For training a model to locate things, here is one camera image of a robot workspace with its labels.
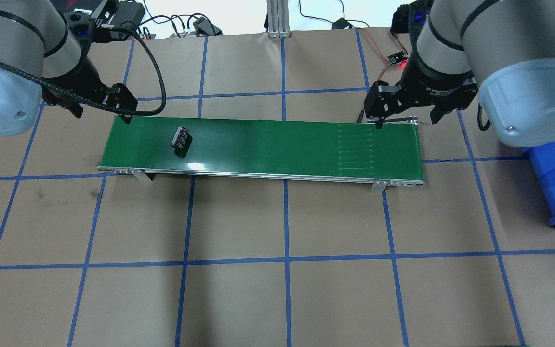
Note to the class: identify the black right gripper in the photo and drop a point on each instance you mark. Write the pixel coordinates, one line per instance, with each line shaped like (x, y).
(432, 81)

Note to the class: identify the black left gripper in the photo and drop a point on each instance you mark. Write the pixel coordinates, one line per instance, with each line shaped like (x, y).
(76, 77)

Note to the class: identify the brown cylindrical capacitor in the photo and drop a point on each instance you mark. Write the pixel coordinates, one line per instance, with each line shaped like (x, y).
(181, 141)

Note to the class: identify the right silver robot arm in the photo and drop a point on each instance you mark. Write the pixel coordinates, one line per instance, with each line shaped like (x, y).
(500, 52)

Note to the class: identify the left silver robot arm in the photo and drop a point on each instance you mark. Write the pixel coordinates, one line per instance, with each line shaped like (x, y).
(44, 45)

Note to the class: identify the small sensor circuit board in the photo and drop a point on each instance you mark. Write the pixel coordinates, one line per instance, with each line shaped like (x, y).
(398, 59)

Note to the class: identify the green conveyor belt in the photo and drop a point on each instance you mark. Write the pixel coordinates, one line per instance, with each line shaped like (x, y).
(271, 149)

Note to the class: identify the black power adapter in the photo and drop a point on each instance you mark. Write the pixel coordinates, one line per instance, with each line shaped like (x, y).
(127, 14)

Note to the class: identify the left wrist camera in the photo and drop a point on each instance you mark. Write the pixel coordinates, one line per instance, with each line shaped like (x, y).
(87, 27)

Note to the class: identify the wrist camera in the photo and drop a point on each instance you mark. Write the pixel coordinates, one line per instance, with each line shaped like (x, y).
(410, 18)
(87, 27)

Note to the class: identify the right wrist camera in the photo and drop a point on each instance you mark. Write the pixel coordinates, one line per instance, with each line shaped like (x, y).
(410, 18)

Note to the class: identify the aluminium frame post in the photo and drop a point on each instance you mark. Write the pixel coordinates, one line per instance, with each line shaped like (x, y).
(277, 19)

